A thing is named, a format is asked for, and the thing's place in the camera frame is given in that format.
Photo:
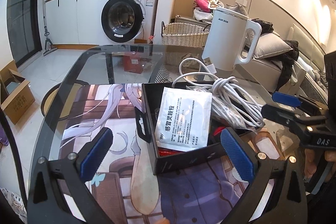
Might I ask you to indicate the wall switch panel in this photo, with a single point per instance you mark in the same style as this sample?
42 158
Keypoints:
241 1

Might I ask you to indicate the grey floor mop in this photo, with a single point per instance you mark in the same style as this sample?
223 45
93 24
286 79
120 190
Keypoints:
46 29

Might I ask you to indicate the white counter cabinet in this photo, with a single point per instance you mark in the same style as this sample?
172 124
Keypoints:
68 19

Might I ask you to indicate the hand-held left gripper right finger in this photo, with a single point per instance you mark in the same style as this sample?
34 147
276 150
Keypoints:
237 157

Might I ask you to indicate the white washing machine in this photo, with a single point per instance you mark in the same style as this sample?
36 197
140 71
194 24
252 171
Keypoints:
147 16

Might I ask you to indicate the wicker basket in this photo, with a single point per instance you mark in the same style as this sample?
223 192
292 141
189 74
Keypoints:
183 35

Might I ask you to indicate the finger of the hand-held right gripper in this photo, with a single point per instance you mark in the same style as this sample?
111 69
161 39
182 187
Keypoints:
281 116
286 99

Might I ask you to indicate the person's right hand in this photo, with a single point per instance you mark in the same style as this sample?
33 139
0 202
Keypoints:
311 163

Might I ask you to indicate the black clothing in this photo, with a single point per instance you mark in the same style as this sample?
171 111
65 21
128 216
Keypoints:
288 61

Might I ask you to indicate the grey sofa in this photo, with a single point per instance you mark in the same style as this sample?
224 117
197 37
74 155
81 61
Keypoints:
265 69

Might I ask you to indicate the brown cardboard box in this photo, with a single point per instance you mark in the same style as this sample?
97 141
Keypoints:
18 100

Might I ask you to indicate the white medicine sachet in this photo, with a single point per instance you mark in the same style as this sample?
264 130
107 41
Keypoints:
183 119

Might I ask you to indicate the black cardboard box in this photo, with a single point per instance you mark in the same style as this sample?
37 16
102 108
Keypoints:
183 161

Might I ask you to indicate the dark glass door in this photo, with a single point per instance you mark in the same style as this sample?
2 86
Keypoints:
23 3

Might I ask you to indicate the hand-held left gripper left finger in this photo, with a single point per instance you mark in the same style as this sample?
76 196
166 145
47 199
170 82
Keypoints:
97 157

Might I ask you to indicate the pink cloth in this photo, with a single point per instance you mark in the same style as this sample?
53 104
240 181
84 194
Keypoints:
202 3

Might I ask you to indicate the grey pillow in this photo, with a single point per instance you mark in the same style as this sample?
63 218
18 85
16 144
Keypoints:
273 45

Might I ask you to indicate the printed desk mat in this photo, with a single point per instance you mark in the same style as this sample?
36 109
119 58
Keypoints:
105 113

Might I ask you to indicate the round wooden stool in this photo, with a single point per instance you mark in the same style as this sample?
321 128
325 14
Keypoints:
50 98

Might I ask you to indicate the white electric kettle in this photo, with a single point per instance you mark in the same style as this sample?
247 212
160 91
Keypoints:
225 37

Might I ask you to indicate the red plastic item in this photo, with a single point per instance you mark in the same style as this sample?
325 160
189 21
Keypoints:
218 131

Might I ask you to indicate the red box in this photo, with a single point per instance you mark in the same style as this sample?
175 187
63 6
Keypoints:
136 64

